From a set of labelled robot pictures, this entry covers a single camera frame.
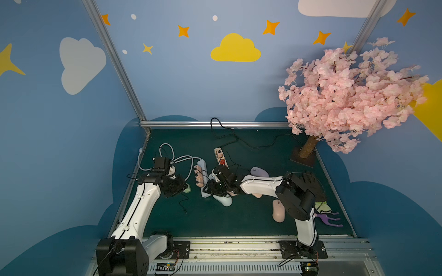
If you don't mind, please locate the light blue wireless mouse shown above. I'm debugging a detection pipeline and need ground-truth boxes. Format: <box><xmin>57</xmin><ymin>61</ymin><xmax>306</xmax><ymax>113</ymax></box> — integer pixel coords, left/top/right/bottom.
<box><xmin>212</xmin><ymin>195</ymin><xmax>233</xmax><ymax>207</ymax></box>

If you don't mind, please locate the white power strip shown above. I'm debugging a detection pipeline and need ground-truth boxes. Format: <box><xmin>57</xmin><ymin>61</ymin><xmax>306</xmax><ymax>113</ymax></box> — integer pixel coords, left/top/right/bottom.
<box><xmin>193</xmin><ymin>159</ymin><xmax>211</xmax><ymax>198</ymax></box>

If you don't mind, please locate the pink wireless mouse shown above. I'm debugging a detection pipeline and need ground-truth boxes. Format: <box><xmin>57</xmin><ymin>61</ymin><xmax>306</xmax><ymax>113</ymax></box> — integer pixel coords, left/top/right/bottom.
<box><xmin>272</xmin><ymin>200</ymin><xmax>285</xmax><ymax>223</ymax></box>

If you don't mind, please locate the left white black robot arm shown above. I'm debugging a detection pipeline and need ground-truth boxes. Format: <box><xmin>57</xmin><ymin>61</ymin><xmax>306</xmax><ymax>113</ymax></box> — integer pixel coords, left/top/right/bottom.
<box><xmin>95</xmin><ymin>174</ymin><xmax>188</xmax><ymax>276</ymax></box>

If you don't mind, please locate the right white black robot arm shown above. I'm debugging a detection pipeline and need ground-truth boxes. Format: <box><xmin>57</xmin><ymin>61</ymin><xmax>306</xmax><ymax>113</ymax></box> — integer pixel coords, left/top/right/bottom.
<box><xmin>203</xmin><ymin>165</ymin><xmax>318</xmax><ymax>248</ymax></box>

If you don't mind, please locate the beige wooden power strip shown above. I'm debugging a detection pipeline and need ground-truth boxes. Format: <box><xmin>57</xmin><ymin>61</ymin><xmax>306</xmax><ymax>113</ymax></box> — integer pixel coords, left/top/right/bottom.
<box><xmin>214</xmin><ymin>147</ymin><xmax>228</xmax><ymax>167</ymax></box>

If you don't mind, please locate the green circuit board left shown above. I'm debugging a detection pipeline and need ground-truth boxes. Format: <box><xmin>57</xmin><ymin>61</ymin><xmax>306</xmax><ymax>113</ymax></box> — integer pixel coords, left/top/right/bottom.
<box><xmin>154</xmin><ymin>263</ymin><xmax>177</xmax><ymax>276</ymax></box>

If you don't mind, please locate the green circuit board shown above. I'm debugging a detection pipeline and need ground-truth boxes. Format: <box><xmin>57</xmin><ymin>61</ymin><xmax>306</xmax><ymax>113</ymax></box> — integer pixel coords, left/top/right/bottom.
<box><xmin>154</xmin><ymin>263</ymin><xmax>177</xmax><ymax>276</ymax></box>
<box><xmin>300</xmin><ymin>262</ymin><xmax>319</xmax><ymax>276</ymax></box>

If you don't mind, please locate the black green work glove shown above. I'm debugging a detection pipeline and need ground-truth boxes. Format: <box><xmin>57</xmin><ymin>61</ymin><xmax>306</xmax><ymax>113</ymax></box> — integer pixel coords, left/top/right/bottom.
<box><xmin>315</xmin><ymin>201</ymin><xmax>332</xmax><ymax>214</ymax></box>

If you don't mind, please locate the pink purple garden rake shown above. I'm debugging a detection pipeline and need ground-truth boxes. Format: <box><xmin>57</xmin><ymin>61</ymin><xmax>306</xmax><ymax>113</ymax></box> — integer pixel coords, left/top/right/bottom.
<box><xmin>315</xmin><ymin>212</ymin><xmax>344</xmax><ymax>228</ymax></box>

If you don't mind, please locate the green circuit board right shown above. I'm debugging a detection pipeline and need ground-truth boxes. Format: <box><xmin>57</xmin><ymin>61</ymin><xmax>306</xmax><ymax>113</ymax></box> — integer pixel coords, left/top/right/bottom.
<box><xmin>300</xmin><ymin>262</ymin><xmax>319</xmax><ymax>276</ymax></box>

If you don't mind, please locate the pink cherry blossom tree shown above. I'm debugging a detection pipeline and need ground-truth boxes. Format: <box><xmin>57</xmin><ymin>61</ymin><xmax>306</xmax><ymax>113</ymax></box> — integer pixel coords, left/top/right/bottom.
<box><xmin>278</xmin><ymin>37</ymin><xmax>429</xmax><ymax>166</ymax></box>

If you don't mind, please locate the light green wireless mouse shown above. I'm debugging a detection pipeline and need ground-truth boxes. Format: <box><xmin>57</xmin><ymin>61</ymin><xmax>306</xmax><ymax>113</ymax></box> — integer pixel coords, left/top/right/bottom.
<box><xmin>183</xmin><ymin>184</ymin><xmax>191</xmax><ymax>194</ymax></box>

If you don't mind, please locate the purple wireless mouse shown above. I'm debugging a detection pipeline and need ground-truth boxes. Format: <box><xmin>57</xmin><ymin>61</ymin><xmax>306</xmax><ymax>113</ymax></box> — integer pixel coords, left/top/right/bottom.
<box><xmin>250</xmin><ymin>167</ymin><xmax>269</xmax><ymax>178</ymax></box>

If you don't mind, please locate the black power cable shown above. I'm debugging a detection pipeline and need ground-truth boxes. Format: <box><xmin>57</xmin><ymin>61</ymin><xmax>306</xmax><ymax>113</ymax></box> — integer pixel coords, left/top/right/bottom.
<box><xmin>209</xmin><ymin>117</ymin><xmax>305</xmax><ymax>151</ymax></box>

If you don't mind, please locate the white power cable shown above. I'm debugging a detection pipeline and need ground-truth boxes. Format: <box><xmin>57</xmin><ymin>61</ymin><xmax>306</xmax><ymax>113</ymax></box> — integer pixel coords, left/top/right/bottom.
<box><xmin>137</xmin><ymin>143</ymin><xmax>203</xmax><ymax>182</ymax></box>

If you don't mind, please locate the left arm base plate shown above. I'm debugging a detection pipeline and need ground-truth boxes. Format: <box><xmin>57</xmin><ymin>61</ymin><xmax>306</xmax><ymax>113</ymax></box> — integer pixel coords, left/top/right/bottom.
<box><xmin>158</xmin><ymin>240</ymin><xmax>191</xmax><ymax>260</ymax></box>

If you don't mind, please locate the aluminium back frame bar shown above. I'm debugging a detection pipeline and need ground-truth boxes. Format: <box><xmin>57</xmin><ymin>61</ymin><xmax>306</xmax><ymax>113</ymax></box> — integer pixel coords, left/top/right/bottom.
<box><xmin>140</xmin><ymin>120</ymin><xmax>288</xmax><ymax>129</ymax></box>

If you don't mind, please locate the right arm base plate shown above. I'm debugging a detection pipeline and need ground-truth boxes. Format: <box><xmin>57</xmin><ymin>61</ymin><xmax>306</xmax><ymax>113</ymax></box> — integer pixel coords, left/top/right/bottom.
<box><xmin>279</xmin><ymin>240</ymin><xmax>328</xmax><ymax>260</ymax></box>

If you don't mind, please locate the aluminium front rail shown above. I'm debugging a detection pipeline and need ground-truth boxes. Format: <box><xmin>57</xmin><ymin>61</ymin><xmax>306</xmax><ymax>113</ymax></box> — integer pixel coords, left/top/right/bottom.
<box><xmin>147</xmin><ymin>235</ymin><xmax>385</xmax><ymax>276</ymax></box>

